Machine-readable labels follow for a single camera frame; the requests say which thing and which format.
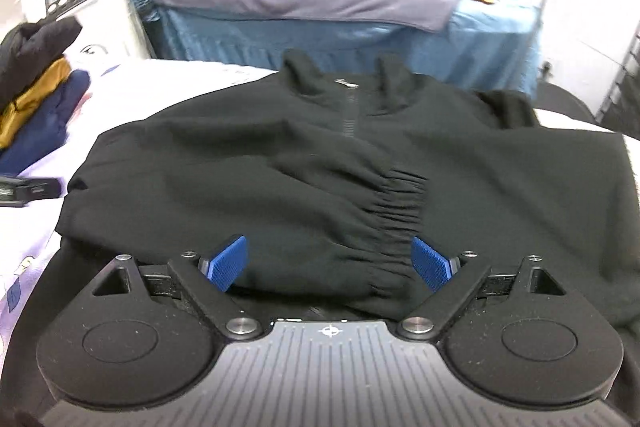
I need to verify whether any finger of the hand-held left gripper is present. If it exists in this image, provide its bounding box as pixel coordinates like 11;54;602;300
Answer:
0;176;64;208

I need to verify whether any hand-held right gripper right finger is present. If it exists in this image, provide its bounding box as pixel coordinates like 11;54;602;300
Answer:
397;236;573;338

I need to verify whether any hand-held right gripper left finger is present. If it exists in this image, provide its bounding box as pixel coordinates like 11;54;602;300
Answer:
90;234;263;339

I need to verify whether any black zip jacket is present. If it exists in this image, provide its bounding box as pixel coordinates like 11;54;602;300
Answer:
0;48;640;427

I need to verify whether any white printed bed sheet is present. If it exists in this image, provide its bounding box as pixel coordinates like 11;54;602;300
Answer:
0;44;640;353

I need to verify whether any folded navy garment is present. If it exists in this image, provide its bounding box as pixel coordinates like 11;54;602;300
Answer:
0;69;92;176

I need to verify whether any folded mustard garment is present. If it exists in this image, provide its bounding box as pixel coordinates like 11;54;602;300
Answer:
0;56;71;148

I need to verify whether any folded black puffer jacket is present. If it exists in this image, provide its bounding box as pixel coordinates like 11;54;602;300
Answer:
0;16;83;106

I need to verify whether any black round seat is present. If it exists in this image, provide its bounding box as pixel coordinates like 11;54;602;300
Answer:
534;82;601;124

